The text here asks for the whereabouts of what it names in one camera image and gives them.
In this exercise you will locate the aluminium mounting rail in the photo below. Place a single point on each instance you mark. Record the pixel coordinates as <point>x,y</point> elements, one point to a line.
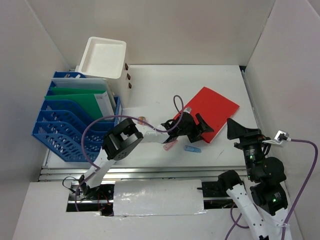
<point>116,173</point>

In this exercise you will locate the green clip file folder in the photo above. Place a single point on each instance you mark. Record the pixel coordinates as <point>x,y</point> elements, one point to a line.
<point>95,103</point>

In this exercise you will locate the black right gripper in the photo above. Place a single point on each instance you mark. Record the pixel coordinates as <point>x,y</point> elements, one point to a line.
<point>234,129</point>

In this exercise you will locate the red file folder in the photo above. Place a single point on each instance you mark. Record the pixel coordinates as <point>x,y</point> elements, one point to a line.
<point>214,108</point>

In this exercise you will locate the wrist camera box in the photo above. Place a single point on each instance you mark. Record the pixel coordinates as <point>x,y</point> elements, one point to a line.
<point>187,110</point>
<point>281,136</point>

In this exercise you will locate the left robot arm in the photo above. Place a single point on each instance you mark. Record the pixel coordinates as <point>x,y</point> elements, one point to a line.
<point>121,140</point>

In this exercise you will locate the white cover panel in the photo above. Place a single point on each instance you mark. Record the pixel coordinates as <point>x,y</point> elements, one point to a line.
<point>158,198</point>

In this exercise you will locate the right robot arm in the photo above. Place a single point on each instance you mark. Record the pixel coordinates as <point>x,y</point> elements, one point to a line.
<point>265,207</point>

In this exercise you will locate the white foam drawer box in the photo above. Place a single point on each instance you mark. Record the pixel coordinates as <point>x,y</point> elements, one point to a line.
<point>108,59</point>

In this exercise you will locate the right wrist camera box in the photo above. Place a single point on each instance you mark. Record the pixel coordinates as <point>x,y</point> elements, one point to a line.
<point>281,136</point>

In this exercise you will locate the blue plastic file organizer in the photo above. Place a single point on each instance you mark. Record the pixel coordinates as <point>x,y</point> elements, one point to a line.
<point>60,125</point>

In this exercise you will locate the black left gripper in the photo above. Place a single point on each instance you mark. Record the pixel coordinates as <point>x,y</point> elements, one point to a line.
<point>201,126</point>

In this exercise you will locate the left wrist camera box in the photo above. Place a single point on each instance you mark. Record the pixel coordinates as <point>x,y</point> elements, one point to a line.
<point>187,110</point>

